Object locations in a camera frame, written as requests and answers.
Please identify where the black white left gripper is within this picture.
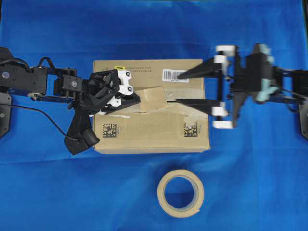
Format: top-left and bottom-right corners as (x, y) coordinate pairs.
(81, 68), (141, 115)

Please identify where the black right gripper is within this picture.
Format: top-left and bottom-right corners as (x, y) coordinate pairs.
(176, 45), (276, 129)

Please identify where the beige tape strip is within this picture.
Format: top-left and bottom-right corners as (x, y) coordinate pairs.
(137, 87), (167, 113)

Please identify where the brown cardboard box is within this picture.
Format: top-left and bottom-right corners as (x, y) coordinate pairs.
(93, 59), (210, 154)

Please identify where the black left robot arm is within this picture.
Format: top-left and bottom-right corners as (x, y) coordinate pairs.
(0, 47), (141, 141)

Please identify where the beige tape roll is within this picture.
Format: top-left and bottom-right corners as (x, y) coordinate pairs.
(156, 169), (205, 218)

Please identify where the blue table cloth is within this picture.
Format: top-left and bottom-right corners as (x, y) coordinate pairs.
(0, 0), (308, 231)

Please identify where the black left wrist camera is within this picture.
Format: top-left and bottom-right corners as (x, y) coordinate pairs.
(64, 108), (100, 155)

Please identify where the black camera cable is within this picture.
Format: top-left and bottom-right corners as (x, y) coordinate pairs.
(9, 105), (77, 140)

